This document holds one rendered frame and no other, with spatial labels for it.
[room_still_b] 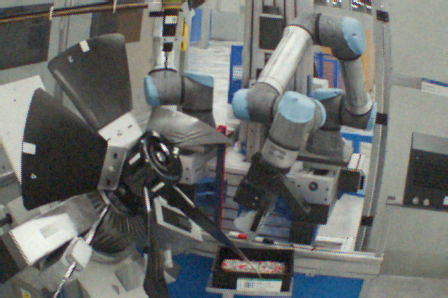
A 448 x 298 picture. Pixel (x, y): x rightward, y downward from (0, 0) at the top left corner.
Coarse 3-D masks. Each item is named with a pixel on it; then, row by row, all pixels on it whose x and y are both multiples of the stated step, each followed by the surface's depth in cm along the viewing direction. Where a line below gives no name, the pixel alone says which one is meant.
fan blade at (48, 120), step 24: (48, 96) 83; (48, 120) 82; (72, 120) 87; (48, 144) 82; (72, 144) 87; (96, 144) 93; (24, 168) 77; (48, 168) 83; (72, 168) 88; (96, 168) 94; (24, 192) 77; (48, 192) 84; (72, 192) 90
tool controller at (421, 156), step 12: (420, 132) 127; (420, 144) 121; (432, 144) 121; (444, 144) 121; (420, 156) 119; (432, 156) 118; (444, 156) 116; (408, 168) 127; (420, 168) 121; (432, 168) 119; (444, 168) 117; (408, 180) 125; (420, 180) 123; (432, 180) 121; (444, 180) 119; (408, 192) 126; (420, 192) 124; (432, 192) 123; (444, 192) 121; (408, 204) 128; (420, 204) 126; (432, 204) 124; (444, 204) 122
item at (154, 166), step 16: (144, 144) 100; (160, 144) 105; (128, 160) 101; (144, 160) 99; (160, 160) 103; (176, 160) 107; (128, 176) 101; (144, 176) 99; (160, 176) 99; (176, 176) 104; (112, 192) 102; (128, 192) 104; (160, 192) 103; (128, 208) 103
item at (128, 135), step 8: (128, 112) 108; (120, 120) 108; (128, 120) 108; (104, 128) 107; (112, 128) 107; (120, 128) 107; (128, 128) 108; (136, 128) 108; (104, 136) 106; (112, 136) 107; (120, 136) 107; (128, 136) 107; (136, 136) 108; (112, 144) 106; (120, 144) 107; (128, 144) 107
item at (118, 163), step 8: (112, 152) 98; (120, 152) 99; (112, 160) 98; (120, 160) 100; (104, 168) 97; (120, 168) 101; (104, 176) 98; (112, 176) 100; (104, 184) 98; (112, 184) 100
